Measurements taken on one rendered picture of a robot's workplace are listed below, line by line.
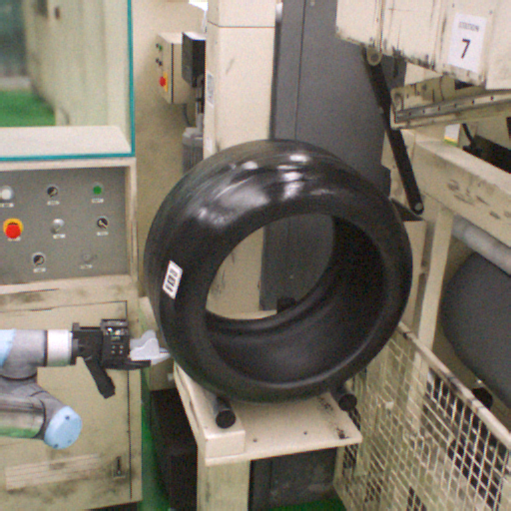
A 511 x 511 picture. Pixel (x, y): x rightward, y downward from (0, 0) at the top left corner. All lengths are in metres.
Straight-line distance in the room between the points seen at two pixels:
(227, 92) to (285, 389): 0.67
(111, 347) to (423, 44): 0.83
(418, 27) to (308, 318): 0.78
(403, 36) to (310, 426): 0.88
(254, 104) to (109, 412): 1.13
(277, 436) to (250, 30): 0.91
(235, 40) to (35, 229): 0.81
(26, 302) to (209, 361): 0.82
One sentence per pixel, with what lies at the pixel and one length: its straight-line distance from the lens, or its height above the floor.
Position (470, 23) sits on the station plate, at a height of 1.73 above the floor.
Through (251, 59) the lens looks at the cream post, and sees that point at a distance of 1.69.
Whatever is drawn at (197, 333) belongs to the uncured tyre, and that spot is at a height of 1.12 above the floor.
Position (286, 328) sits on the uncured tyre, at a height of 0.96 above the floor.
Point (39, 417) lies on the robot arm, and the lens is 1.43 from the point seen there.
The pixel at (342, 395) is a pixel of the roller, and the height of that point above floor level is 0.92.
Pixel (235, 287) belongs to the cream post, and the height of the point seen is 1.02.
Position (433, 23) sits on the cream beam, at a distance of 1.34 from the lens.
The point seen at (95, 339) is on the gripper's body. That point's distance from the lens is 1.52.
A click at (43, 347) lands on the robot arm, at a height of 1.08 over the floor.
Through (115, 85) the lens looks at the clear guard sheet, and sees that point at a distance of 2.01.
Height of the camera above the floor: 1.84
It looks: 24 degrees down
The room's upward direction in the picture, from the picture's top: 3 degrees clockwise
